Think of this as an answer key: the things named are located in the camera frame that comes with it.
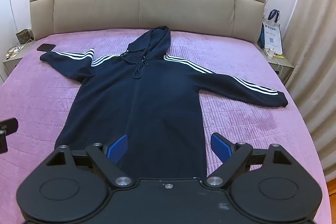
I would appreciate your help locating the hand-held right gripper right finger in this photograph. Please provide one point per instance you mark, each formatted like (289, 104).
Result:
(220, 146)

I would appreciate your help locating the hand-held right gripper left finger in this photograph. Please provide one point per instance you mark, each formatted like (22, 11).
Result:
(117, 148)

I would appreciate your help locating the navy hoodie with white stripes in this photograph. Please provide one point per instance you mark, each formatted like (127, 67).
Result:
(147, 98)

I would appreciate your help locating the pink quilted bedspread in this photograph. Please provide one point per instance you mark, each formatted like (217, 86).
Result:
(36, 98)

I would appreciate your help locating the grey nightstand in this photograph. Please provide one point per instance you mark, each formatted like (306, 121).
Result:
(15, 62)
(282, 66)

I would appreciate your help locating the eyeglasses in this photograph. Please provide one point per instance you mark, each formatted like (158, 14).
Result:
(13, 52)

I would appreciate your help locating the black phone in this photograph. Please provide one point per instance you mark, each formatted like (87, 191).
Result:
(46, 47)

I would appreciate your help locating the brown patterned pouch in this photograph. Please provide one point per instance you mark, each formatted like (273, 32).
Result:
(24, 36)

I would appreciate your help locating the white tote bag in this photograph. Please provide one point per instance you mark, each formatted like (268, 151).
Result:
(271, 35)

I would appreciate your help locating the beige curtain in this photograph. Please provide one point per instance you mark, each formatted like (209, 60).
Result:
(312, 42)

